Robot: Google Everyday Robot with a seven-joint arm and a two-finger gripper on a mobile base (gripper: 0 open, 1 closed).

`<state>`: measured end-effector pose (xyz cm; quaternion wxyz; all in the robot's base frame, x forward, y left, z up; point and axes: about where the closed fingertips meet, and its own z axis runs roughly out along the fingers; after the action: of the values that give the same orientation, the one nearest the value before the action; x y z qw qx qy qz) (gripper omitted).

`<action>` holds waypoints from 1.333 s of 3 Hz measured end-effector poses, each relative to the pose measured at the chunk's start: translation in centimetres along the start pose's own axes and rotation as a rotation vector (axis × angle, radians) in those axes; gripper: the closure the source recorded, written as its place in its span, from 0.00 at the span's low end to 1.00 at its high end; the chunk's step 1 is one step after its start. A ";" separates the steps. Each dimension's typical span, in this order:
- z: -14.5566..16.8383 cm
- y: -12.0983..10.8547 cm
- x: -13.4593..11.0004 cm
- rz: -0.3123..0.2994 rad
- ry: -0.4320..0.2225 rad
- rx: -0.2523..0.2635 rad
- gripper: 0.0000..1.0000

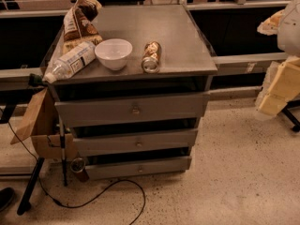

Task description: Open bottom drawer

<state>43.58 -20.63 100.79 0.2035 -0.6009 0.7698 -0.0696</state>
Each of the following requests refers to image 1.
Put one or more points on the black shoe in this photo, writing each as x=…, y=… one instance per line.
x=6, y=197

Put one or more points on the metal soda can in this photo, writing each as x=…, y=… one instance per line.
x=151, y=57

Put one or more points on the grey drawer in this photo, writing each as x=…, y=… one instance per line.
x=135, y=168
x=135, y=142
x=121, y=110

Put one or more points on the grey top drawer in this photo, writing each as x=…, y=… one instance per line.
x=121, y=110

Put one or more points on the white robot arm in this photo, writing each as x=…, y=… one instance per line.
x=285, y=86

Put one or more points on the grey drawer cabinet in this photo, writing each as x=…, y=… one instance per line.
x=185, y=67

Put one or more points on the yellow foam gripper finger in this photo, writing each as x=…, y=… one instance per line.
x=271, y=25
x=281, y=84

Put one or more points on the clear plastic water bottle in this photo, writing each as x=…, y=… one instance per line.
x=67, y=65

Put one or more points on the grey bottom drawer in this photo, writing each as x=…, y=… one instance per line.
x=135, y=168

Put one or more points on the black thin pole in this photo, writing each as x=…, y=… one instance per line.
x=63, y=151

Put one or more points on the brown cardboard box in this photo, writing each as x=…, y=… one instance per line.
x=39, y=123

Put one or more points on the brown chip bag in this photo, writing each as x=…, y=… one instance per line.
x=78, y=21

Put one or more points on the black stand leg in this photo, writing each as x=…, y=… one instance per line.
x=25, y=204

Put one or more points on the grey middle drawer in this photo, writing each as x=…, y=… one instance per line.
x=135, y=142

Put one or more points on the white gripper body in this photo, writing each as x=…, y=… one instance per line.
x=290, y=28

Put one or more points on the white bowl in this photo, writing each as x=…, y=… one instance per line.
x=113, y=53

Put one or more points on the black chair base leg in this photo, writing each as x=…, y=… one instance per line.
x=290, y=116

